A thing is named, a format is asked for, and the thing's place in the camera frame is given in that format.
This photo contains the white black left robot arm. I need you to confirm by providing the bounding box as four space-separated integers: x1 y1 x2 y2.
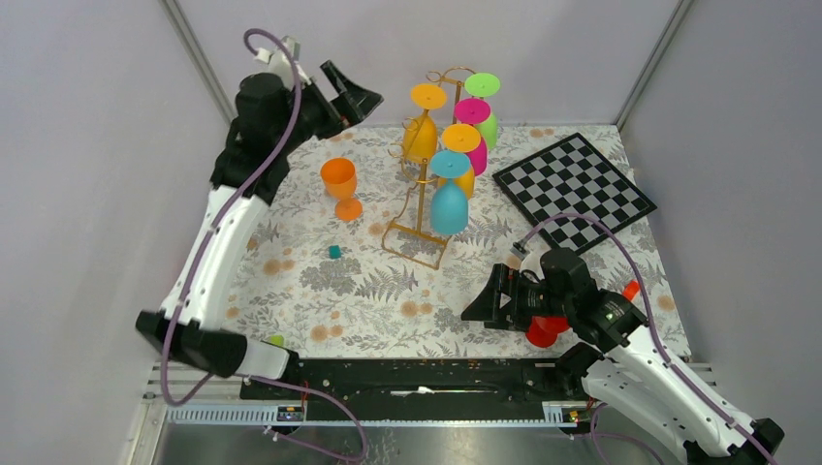
136 61 384 398

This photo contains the black white checkerboard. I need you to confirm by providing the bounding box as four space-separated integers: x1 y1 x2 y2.
492 133 656 233

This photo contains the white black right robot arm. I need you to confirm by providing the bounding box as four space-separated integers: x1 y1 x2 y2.
460 248 785 464

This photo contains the yellow plastic wine glass front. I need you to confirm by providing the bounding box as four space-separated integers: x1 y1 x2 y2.
401 83 447 164

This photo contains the small orange red piece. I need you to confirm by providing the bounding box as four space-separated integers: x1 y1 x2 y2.
621 280 642 302

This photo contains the red plastic wine glass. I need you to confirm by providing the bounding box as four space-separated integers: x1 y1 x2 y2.
525 317 570 349

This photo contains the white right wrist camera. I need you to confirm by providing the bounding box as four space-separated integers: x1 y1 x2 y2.
519 251 544 281

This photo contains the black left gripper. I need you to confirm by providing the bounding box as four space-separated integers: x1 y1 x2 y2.
274 61 383 154

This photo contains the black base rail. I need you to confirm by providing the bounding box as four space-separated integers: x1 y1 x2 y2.
239 358 603 424

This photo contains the yellow plastic wine glass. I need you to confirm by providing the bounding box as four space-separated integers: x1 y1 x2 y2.
436 123 483 200
401 83 447 164

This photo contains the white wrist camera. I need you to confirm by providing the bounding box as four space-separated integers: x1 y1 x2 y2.
255 36 311 90
519 251 544 281

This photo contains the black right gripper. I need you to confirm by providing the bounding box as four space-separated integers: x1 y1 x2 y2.
460 262 573 332

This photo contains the gold wire wine glass rack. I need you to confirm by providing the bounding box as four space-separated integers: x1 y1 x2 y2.
381 66 476 270

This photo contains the blue plastic wine glass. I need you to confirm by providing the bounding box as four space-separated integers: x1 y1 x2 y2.
429 149 471 235

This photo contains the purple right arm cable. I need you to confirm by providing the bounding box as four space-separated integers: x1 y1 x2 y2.
512 212 781 465

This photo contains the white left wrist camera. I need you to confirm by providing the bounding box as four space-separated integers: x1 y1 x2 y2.
255 36 311 90

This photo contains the small teal cube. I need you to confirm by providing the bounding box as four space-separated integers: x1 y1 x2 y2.
329 245 342 260

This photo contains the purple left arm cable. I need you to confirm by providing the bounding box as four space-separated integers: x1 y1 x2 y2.
159 28 370 463

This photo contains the orange plastic wine glass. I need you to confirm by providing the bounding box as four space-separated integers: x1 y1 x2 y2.
320 157 363 222

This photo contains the magenta plastic wine glass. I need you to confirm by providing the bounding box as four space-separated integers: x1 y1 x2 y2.
454 98 492 176

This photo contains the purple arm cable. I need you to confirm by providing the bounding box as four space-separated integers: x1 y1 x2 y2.
159 28 370 463
512 212 781 465

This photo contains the floral patterned table mat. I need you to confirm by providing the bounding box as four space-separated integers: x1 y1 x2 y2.
204 125 691 360

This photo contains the green plastic wine glass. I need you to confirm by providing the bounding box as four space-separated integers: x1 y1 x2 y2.
464 73 501 150

